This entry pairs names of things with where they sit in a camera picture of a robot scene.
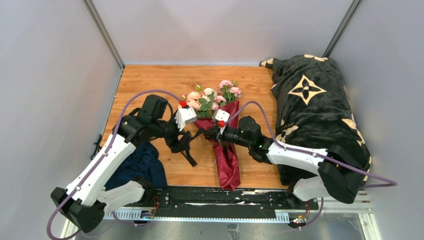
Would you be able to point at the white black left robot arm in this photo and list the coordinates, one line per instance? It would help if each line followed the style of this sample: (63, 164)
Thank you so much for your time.
(87, 199)

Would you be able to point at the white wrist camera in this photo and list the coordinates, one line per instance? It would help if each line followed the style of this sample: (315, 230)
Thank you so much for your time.
(221, 117)
(185, 116)

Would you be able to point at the dark red wrapping paper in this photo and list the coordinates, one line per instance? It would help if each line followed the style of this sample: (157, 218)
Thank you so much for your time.
(225, 155)

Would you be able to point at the aluminium frame rail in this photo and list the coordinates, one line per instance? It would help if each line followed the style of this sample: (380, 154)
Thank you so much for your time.
(294, 220)

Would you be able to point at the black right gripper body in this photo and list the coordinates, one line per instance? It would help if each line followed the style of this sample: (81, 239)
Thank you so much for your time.
(230, 135)

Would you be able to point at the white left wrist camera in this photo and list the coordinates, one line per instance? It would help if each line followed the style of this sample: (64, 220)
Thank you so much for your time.
(185, 116)

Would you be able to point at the navy blue cloth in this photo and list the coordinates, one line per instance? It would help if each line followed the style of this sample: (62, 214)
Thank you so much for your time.
(142, 163)

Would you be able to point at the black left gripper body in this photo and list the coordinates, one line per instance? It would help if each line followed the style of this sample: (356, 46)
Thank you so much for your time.
(172, 133)

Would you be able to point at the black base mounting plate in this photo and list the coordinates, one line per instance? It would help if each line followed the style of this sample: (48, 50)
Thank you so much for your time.
(215, 203)

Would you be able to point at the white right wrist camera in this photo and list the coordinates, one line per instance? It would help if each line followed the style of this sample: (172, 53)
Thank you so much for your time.
(221, 117)

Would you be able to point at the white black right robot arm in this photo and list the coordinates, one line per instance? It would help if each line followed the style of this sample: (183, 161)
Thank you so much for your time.
(337, 173)

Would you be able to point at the pink fake flower bouquet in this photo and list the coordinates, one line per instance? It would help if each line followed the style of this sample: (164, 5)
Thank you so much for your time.
(206, 101)

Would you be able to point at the black floral plush blanket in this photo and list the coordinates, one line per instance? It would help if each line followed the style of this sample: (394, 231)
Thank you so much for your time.
(312, 108)

